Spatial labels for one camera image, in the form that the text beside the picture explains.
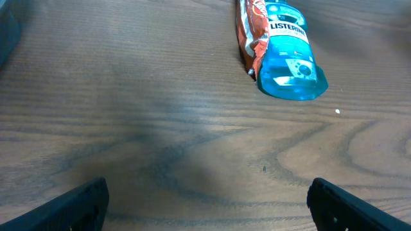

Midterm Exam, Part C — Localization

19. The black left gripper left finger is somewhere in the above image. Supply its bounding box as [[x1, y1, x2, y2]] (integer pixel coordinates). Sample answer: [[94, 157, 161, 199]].
[[1, 177, 109, 231]]

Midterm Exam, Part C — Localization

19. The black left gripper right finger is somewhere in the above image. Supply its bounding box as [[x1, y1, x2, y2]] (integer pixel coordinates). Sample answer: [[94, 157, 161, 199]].
[[306, 178, 410, 231]]

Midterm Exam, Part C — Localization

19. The blue Listerine mouthwash bottle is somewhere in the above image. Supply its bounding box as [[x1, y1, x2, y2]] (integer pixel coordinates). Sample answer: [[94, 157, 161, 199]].
[[258, 1, 328, 101]]

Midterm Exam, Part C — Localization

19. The orange red snack stick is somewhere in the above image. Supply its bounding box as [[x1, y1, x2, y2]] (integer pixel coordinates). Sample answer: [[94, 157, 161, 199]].
[[236, 0, 269, 81]]

